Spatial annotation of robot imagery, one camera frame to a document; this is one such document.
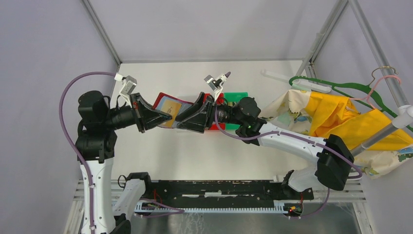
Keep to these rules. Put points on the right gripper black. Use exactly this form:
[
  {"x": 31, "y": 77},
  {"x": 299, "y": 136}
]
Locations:
[{"x": 198, "y": 123}]

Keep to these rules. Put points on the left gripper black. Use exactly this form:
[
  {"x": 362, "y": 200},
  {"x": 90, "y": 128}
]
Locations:
[{"x": 153, "y": 117}]

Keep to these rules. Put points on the red leather card holder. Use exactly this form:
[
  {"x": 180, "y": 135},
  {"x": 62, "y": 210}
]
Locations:
[{"x": 162, "y": 96}]

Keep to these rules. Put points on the gold credit card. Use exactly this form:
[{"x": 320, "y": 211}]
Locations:
[{"x": 171, "y": 107}]

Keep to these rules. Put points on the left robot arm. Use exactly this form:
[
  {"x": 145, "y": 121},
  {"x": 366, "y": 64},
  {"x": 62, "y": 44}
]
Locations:
[{"x": 95, "y": 148}]

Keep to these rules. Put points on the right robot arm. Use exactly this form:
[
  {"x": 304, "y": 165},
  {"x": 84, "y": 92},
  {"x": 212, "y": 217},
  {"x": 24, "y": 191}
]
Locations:
[{"x": 330, "y": 157}]

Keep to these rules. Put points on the red plastic bin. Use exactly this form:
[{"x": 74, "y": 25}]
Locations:
[{"x": 211, "y": 124}]

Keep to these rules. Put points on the green plastic bin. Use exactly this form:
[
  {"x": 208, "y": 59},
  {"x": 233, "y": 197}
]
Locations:
[{"x": 231, "y": 99}]

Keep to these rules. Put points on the yellow patterned cloth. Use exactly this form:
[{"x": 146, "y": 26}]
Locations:
[{"x": 348, "y": 129}]

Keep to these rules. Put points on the pink clothes hanger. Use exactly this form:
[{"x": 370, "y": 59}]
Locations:
[{"x": 394, "y": 76}]

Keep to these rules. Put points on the green clothes hanger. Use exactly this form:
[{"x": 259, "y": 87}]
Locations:
[{"x": 375, "y": 96}]

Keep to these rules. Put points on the white hanger rack stand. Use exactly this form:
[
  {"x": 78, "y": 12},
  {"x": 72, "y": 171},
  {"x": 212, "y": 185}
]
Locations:
[{"x": 355, "y": 139}]

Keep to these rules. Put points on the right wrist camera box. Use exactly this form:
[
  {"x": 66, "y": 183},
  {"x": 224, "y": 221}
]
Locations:
[{"x": 216, "y": 84}]

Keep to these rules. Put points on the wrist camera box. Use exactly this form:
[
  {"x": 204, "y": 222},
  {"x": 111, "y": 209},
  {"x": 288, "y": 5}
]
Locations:
[
  {"x": 216, "y": 84},
  {"x": 128, "y": 84}
]

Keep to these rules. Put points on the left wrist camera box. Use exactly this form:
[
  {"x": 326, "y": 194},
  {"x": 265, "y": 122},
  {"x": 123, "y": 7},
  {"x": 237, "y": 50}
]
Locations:
[{"x": 128, "y": 84}]

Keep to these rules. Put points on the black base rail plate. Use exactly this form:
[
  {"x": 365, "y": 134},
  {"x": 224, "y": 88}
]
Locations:
[{"x": 209, "y": 194}]

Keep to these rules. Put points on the white cable duct strip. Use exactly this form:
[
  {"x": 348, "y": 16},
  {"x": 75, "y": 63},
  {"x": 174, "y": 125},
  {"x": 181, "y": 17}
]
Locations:
[{"x": 150, "y": 208}]

